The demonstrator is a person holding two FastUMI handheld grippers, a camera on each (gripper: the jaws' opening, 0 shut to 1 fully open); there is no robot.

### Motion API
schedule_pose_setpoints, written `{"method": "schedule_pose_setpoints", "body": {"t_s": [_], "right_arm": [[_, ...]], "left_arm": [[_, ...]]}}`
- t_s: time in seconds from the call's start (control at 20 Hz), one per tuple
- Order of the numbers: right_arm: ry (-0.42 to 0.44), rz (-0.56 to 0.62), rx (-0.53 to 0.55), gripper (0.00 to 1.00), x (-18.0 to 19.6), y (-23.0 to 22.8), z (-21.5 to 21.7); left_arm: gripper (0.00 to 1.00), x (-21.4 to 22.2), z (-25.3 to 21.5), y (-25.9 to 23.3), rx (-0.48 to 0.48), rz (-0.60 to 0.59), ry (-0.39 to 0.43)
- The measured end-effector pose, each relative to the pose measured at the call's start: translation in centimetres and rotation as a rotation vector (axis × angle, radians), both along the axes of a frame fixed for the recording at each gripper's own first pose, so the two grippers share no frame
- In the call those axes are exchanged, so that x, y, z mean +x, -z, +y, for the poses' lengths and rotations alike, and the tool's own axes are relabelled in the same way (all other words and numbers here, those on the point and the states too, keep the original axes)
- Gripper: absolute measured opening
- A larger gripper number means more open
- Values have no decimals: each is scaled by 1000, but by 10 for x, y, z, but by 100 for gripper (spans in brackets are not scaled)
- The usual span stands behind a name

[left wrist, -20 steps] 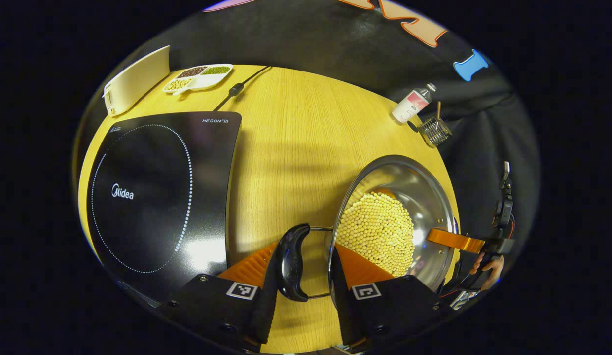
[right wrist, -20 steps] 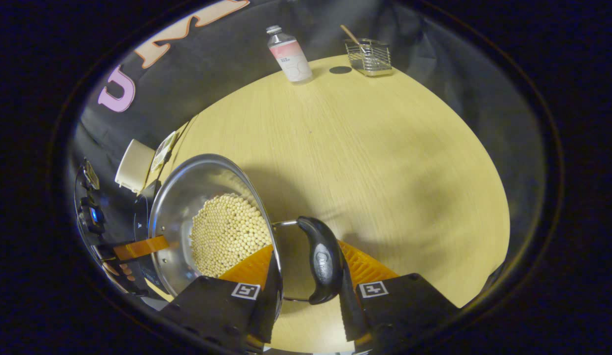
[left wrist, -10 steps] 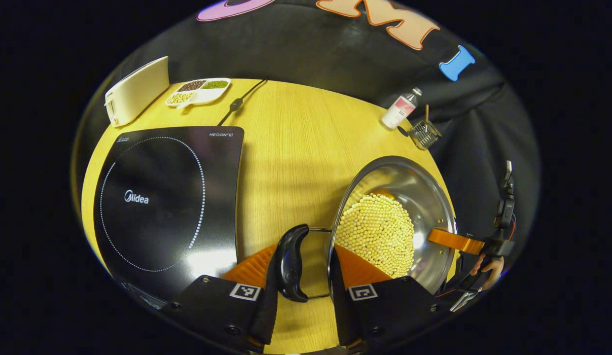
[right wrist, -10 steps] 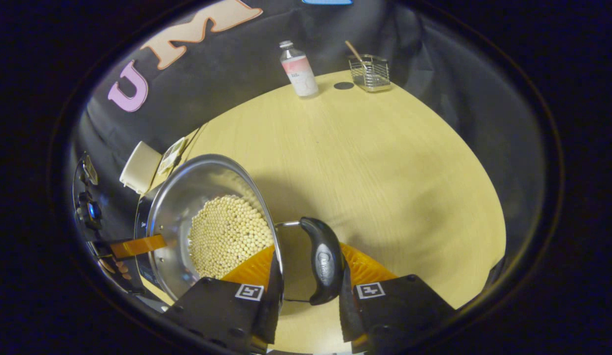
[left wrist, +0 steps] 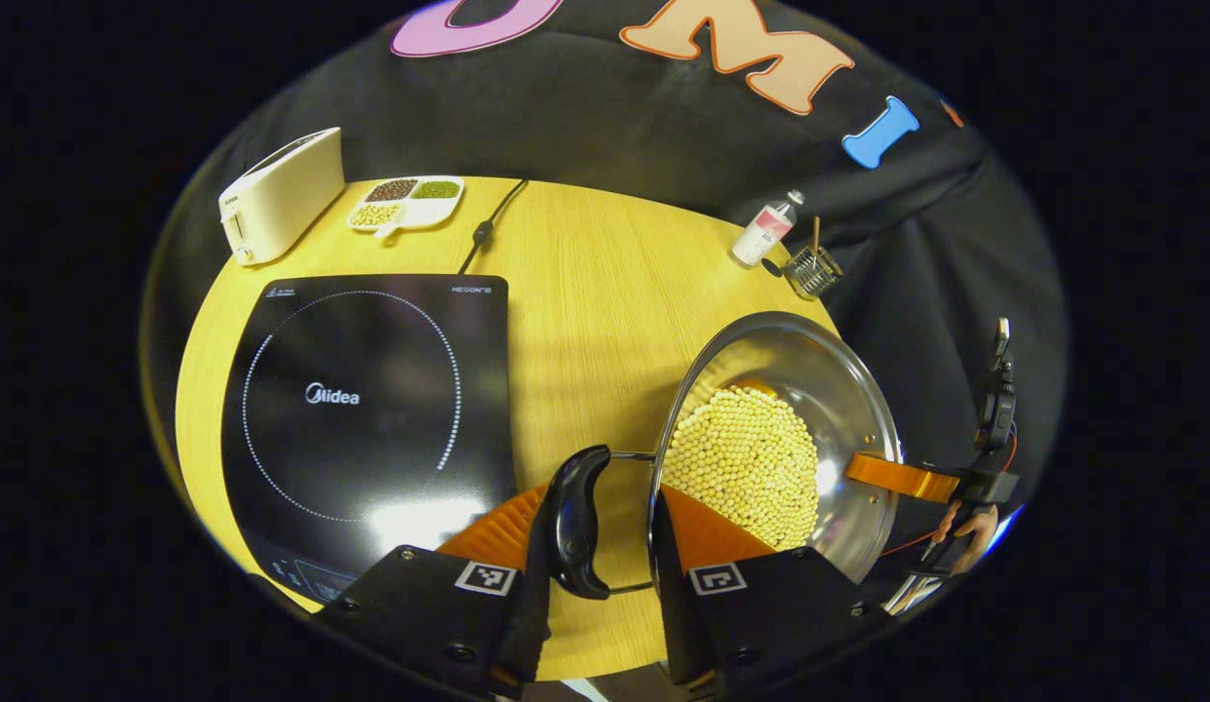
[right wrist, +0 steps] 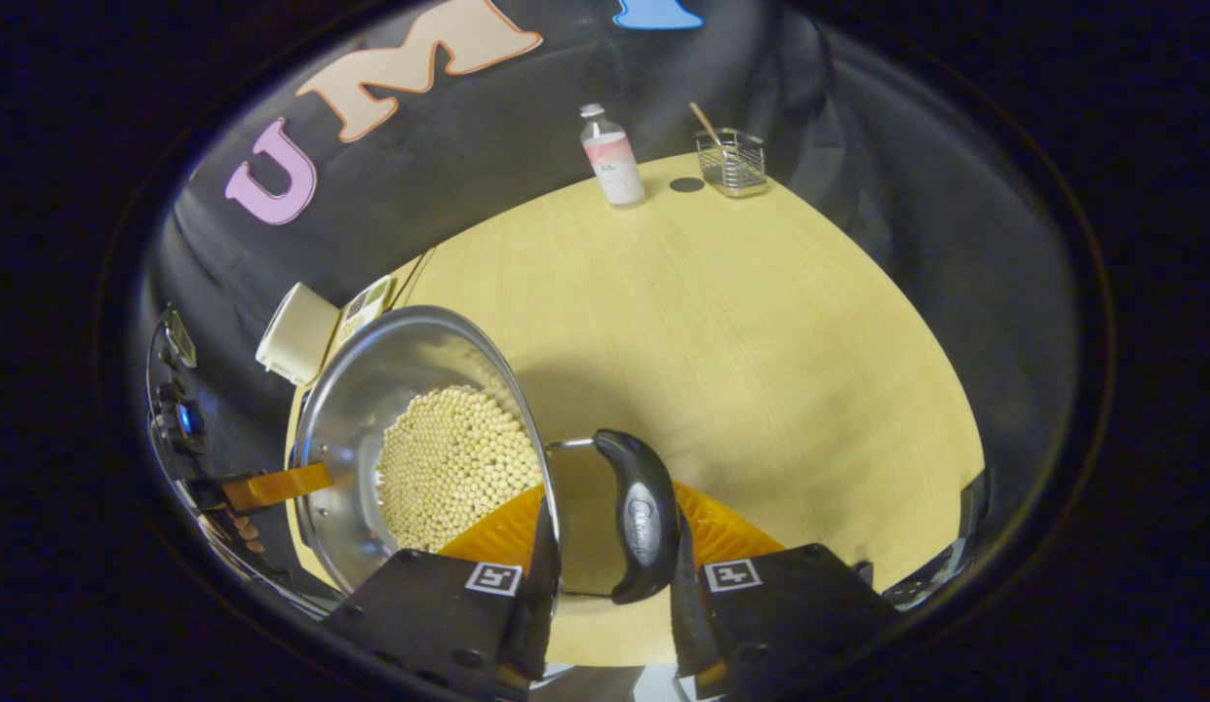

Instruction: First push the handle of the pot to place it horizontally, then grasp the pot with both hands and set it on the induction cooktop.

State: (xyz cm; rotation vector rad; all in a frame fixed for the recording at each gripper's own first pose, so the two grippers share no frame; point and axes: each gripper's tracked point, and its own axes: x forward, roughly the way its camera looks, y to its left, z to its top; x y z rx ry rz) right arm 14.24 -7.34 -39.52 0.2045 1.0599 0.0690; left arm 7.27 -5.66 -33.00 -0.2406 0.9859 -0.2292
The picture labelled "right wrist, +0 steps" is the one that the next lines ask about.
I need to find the white toaster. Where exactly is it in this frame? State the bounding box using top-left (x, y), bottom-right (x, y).
top-left (255, 282), bottom-right (341, 386)

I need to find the wooden stick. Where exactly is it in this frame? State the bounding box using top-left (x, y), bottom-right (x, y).
top-left (688, 101), bottom-right (730, 157)

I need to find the clear bottle with pink label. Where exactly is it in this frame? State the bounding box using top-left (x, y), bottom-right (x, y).
top-left (579, 102), bottom-right (647, 208)

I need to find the clear cup in wire holder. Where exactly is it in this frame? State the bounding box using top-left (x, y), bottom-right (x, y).
top-left (695, 128), bottom-right (768, 199)

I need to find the steel pot with black handle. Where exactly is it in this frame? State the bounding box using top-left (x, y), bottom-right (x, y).
top-left (291, 305), bottom-right (682, 605)

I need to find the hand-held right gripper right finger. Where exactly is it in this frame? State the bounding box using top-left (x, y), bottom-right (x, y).
top-left (668, 481), bottom-right (903, 701)

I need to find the black backdrop cloth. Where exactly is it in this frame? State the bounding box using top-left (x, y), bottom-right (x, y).
top-left (137, 0), bottom-right (1088, 625)

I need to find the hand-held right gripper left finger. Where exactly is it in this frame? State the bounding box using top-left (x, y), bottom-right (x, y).
top-left (322, 486), bottom-right (564, 699)

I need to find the white divided dish of beans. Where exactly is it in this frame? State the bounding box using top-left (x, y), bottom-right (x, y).
top-left (332, 274), bottom-right (396, 347)

